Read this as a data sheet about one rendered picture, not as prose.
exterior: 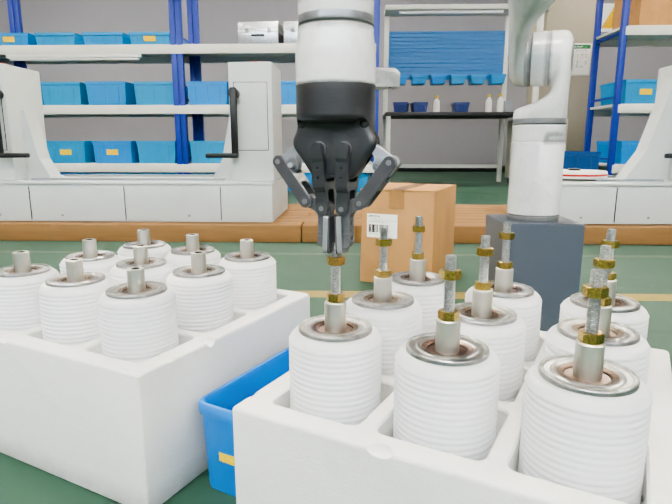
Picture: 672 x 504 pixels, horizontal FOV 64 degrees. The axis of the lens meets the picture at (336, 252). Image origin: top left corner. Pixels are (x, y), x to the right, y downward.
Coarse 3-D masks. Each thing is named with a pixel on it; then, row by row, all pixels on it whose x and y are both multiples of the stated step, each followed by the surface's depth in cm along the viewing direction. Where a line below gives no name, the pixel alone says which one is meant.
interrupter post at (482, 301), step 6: (474, 288) 60; (474, 294) 59; (480, 294) 59; (486, 294) 58; (492, 294) 59; (474, 300) 59; (480, 300) 59; (486, 300) 59; (492, 300) 59; (474, 306) 59; (480, 306) 59; (486, 306) 59; (474, 312) 59; (480, 312) 59; (486, 312) 59
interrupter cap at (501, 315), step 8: (456, 304) 63; (464, 304) 63; (496, 304) 63; (464, 312) 61; (496, 312) 61; (504, 312) 60; (512, 312) 60; (464, 320) 57; (472, 320) 57; (480, 320) 57; (488, 320) 57; (496, 320) 57; (504, 320) 57; (512, 320) 57
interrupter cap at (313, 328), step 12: (300, 324) 56; (312, 324) 56; (324, 324) 57; (348, 324) 57; (360, 324) 56; (312, 336) 52; (324, 336) 53; (336, 336) 53; (348, 336) 52; (360, 336) 53
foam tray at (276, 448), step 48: (288, 384) 59; (384, 384) 60; (240, 432) 54; (288, 432) 51; (336, 432) 49; (384, 432) 52; (240, 480) 55; (288, 480) 52; (336, 480) 49; (384, 480) 46; (432, 480) 44; (480, 480) 42; (528, 480) 42
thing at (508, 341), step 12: (468, 324) 57; (516, 324) 57; (480, 336) 56; (492, 336) 56; (504, 336) 56; (516, 336) 57; (492, 348) 56; (504, 348) 56; (516, 348) 57; (504, 360) 56; (516, 360) 57; (504, 372) 57; (516, 372) 58; (504, 384) 57; (516, 384) 58; (504, 396) 57; (516, 396) 59
